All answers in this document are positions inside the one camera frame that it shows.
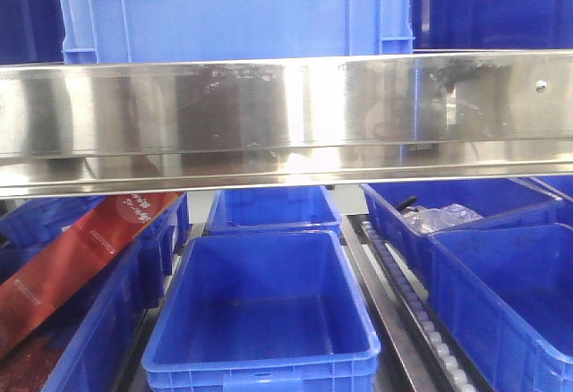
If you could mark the light blue plastic crate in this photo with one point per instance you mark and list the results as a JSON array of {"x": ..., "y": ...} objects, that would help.
[{"x": 137, "y": 31}]

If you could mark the dark blue rear middle bin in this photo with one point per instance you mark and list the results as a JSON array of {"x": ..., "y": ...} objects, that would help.
[{"x": 273, "y": 209}]

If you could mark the dark blue bin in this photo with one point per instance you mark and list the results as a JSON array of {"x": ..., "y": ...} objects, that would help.
[
  {"x": 492, "y": 24},
  {"x": 503, "y": 203},
  {"x": 82, "y": 346},
  {"x": 273, "y": 209},
  {"x": 263, "y": 312},
  {"x": 505, "y": 295},
  {"x": 32, "y": 31}
]

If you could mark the dark blue lower middle bin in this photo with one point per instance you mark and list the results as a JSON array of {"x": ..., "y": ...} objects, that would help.
[{"x": 263, "y": 312}]

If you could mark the clear plastic bag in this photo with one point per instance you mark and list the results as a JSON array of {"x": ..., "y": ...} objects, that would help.
[{"x": 424, "y": 220}]

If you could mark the white roller track lower right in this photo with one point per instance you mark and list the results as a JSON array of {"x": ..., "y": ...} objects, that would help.
[{"x": 435, "y": 348}]

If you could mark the red cardboard box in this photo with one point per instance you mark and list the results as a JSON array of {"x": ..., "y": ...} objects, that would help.
[{"x": 35, "y": 291}]

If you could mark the dark blue rear right bin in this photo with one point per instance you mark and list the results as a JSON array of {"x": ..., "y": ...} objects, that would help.
[{"x": 503, "y": 203}]

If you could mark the dark blue upper right bin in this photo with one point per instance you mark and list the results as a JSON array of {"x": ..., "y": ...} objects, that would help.
[{"x": 492, "y": 24}]

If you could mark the dark blue lower left bin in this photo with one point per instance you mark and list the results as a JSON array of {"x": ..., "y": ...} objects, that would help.
[{"x": 82, "y": 346}]

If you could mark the dark blue lower right bin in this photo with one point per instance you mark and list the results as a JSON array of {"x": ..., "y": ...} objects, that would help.
[{"x": 505, "y": 295}]

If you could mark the dark blue upper left bin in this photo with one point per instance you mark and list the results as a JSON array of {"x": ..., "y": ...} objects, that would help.
[{"x": 32, "y": 31}]

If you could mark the stainless steel shelf front rail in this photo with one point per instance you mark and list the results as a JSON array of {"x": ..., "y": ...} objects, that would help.
[{"x": 159, "y": 127}]

